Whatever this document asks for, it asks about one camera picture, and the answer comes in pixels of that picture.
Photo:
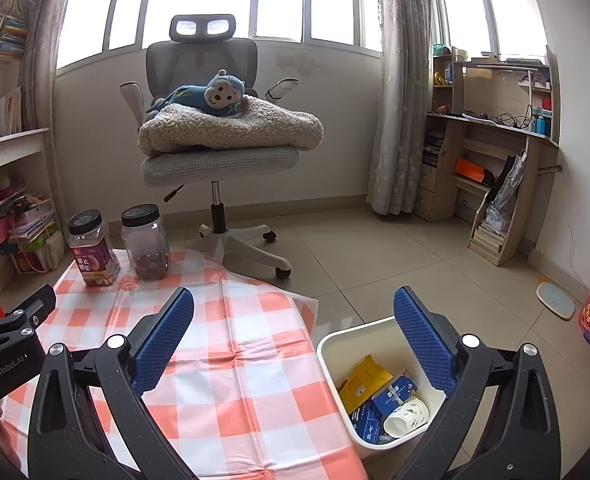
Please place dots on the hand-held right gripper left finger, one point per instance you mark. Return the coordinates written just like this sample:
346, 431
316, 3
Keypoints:
162, 345

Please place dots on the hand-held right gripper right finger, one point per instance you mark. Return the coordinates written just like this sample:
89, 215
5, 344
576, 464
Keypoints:
425, 345

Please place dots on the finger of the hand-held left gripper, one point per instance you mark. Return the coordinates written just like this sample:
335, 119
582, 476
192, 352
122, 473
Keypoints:
30, 307

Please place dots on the small blue white box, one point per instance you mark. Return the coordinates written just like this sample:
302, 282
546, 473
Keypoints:
395, 395

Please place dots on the yellow snack packet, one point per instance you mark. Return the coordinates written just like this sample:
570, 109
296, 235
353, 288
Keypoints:
362, 382

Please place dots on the leaf print paper cup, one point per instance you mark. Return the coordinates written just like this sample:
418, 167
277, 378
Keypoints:
407, 417

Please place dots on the white plastic bin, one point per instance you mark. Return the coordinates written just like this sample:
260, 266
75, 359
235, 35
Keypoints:
340, 355

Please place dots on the long blue box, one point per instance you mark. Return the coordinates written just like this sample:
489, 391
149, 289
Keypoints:
367, 422

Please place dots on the purple label nut jar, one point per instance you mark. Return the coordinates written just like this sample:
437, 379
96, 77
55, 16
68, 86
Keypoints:
92, 265

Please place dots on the orange checkered tablecloth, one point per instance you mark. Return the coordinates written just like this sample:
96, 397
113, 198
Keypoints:
255, 340

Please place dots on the clear jar of dried fruit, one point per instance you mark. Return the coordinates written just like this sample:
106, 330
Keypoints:
147, 250

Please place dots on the light blue floor scale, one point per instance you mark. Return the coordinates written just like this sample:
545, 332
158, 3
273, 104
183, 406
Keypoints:
557, 301

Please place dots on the white bookshelf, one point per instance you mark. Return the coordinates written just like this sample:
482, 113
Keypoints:
10, 147

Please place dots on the orange box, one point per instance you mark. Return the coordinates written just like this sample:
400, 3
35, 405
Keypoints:
469, 169

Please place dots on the wooden desk shelf unit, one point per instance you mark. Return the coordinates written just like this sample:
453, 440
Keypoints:
447, 160

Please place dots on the grey office chair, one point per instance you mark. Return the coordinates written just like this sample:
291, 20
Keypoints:
215, 165

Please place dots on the beige fleece blanket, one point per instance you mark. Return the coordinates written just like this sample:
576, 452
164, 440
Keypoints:
245, 130

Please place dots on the grey lace curtain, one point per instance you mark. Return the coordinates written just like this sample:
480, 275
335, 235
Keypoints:
400, 110
40, 60

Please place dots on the blue bottle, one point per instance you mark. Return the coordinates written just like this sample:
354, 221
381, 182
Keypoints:
541, 125

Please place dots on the stack of colourful books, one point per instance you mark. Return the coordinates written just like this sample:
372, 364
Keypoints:
12, 40

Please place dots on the blue monkey plush toy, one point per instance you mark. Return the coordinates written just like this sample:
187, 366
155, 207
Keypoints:
220, 92

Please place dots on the side window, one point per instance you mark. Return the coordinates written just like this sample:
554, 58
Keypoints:
515, 10

